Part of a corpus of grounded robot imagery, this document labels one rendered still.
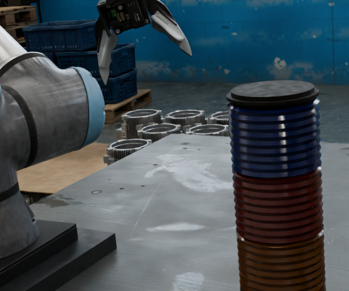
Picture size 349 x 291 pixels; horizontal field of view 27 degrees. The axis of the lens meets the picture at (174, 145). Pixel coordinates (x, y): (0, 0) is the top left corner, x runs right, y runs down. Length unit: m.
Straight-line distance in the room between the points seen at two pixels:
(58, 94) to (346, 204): 0.60
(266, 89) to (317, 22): 6.27
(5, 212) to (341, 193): 0.69
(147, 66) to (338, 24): 2.09
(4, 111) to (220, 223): 0.47
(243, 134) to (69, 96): 0.84
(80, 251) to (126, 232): 0.16
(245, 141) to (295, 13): 6.35
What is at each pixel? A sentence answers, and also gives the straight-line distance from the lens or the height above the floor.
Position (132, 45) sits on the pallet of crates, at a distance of 6.25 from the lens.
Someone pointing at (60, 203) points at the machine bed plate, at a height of 0.80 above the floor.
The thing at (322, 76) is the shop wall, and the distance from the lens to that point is 6.81.
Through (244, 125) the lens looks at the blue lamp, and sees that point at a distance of 0.46.
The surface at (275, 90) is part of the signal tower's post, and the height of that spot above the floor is 1.22.
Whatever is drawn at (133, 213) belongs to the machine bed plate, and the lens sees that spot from 1.49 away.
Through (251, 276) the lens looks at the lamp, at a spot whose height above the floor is 1.09.
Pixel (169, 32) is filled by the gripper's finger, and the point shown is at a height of 1.19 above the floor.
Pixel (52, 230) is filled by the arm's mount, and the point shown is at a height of 0.86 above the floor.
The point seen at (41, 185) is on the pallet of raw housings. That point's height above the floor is 0.35.
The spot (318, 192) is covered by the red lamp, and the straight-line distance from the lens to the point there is 0.48.
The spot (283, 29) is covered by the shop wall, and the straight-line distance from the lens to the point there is 6.87.
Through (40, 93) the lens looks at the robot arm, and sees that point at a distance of 1.26.
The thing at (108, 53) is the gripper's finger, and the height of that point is 1.16.
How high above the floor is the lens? 1.31
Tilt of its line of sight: 15 degrees down
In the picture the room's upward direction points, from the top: 5 degrees counter-clockwise
